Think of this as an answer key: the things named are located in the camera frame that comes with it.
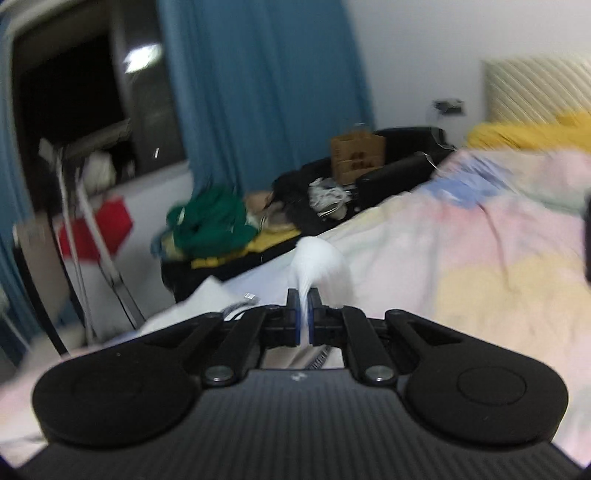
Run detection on garment steamer stand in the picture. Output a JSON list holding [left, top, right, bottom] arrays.
[[39, 137, 146, 343]]

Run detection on red garment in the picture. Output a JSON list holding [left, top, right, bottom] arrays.
[[57, 196, 134, 265]]

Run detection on white sweatpants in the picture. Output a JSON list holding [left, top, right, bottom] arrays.
[[137, 237, 357, 371]]

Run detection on wall socket with charger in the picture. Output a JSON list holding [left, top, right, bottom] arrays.
[[433, 99, 465, 117]]

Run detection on black sofa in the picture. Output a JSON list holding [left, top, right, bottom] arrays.
[[161, 126, 459, 302]]

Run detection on striped beige headboard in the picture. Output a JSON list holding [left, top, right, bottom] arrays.
[[481, 52, 591, 126]]

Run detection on beige cloth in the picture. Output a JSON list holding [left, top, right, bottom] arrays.
[[244, 191, 293, 232]]

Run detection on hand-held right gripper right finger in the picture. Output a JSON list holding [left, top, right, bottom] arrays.
[[308, 288, 463, 387]]

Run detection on white patterned cloth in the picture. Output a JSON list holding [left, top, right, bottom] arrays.
[[308, 177, 353, 219]]

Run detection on green garment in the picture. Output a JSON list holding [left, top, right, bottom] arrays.
[[152, 186, 260, 265]]

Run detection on brown paper bag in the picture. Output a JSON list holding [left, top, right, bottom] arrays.
[[329, 124, 387, 185]]

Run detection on dark window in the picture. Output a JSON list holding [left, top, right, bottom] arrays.
[[9, 0, 188, 195]]

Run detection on pastel tie-dye bed blanket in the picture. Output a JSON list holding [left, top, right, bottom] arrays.
[[0, 148, 591, 467]]

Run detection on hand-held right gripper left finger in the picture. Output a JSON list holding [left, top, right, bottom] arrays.
[[148, 288, 304, 387]]

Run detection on yellow garment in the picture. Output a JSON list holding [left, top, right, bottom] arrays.
[[191, 230, 302, 271]]

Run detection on white hanging cloth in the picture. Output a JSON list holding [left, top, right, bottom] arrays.
[[85, 151, 117, 191]]

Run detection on yellow pillow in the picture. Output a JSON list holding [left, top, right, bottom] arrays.
[[465, 110, 591, 152]]

